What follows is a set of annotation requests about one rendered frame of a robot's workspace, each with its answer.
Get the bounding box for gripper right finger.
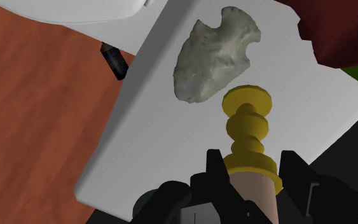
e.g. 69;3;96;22
277;150;358;224

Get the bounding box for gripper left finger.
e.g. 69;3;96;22
131;149;273;224

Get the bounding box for yellow candlestick with beige candle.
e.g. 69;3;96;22
221;84;284;224

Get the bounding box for grey arrowhead-shaped stone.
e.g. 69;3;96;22
173;6;262;104

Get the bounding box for small black cylinder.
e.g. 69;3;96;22
99;42;130;81

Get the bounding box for dark red robot stand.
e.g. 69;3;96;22
274;0;358;69

